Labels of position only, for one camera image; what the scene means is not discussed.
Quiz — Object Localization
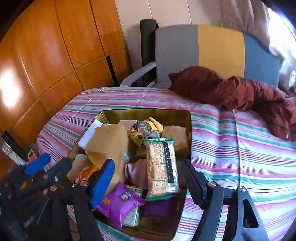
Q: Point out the striped tablecloth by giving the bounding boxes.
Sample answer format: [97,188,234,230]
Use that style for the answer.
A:
[37,87,295,240]

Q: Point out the purple candy wrapper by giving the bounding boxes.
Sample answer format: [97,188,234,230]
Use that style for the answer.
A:
[136,121,152,137]

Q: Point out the purple snack packet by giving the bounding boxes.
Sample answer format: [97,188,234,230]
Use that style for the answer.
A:
[95,182,145,230]

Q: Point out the pink curtain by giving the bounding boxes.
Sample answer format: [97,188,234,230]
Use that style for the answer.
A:
[221,1,295,92]

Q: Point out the yellow sponge wedge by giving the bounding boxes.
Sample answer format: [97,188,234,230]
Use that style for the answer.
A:
[161,126,189,155]

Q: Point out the maroon down jacket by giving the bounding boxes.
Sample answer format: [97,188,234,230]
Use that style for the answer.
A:
[168,66,295,142]

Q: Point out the orange muffin snack bag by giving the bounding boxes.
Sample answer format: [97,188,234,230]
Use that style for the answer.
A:
[74,164,99,185]

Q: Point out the black rolled mat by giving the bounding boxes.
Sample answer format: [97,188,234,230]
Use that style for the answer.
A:
[140,19,158,87]

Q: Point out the green cracker packet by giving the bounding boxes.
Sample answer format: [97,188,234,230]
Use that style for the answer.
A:
[142,138,180,201]

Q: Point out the white flat box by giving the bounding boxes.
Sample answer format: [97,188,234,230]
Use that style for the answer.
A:
[78,119,103,151]

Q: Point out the pink striped sock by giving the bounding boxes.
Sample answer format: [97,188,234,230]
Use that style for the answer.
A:
[124,159,148,189]

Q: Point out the grey yellow blue chair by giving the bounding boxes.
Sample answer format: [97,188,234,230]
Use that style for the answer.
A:
[121,25,280,89]

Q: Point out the orange wooden cabinet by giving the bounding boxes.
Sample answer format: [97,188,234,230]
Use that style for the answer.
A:
[1,1,132,165]

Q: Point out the yellow sponge block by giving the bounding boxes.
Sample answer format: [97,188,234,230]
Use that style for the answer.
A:
[85,123,128,194]

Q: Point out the yellow plush toy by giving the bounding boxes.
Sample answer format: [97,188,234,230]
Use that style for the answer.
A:
[129,117,164,147]

